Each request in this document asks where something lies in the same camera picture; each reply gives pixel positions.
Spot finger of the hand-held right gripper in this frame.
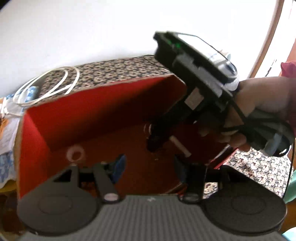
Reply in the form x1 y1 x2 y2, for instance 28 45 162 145
143 119 179 154

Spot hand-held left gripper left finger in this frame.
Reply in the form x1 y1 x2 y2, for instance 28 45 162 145
50 154 127 204

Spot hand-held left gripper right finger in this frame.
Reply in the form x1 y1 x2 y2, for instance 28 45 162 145
174 155 257 203

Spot blue capped marker pen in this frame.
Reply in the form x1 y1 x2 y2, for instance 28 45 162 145
169 136 192 157

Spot clear tape roll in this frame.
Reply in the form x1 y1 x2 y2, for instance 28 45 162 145
67 146 85 163

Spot red cardboard box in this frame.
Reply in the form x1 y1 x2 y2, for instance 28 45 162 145
14 74 238 200

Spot person's right hand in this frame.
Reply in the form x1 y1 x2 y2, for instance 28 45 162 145
199 76 296 151

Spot pink cloth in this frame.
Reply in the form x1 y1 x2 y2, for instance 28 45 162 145
280 61 296 77

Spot white paper sheets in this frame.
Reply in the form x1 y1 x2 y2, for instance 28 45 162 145
0 113 23 154

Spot blue white patterned packet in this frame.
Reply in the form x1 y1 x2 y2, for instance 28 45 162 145
14 86 40 103

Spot wooden door frame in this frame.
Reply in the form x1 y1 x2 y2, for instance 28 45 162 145
249 0 285 80

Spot coiled white cable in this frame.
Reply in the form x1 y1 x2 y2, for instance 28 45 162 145
13 66 80 107

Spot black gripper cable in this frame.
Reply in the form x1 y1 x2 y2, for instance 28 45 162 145
222 97 296 200

